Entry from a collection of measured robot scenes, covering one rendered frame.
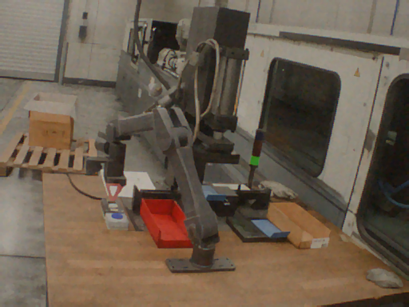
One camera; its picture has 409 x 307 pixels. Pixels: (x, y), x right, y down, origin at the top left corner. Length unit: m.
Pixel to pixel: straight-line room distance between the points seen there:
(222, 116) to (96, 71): 9.28
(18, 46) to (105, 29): 2.11
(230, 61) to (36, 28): 9.28
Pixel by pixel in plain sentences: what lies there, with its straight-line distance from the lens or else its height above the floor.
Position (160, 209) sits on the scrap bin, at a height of 0.92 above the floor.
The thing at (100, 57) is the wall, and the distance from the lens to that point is 10.71.
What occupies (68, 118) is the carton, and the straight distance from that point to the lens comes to 4.78.
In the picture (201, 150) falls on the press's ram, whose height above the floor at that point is 1.14.
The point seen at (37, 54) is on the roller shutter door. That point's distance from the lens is 10.67.
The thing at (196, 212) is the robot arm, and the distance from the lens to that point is 1.23.
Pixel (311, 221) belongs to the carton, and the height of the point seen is 0.95.
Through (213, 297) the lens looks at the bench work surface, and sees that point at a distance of 1.17.
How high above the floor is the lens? 1.53
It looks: 15 degrees down
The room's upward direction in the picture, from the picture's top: 10 degrees clockwise
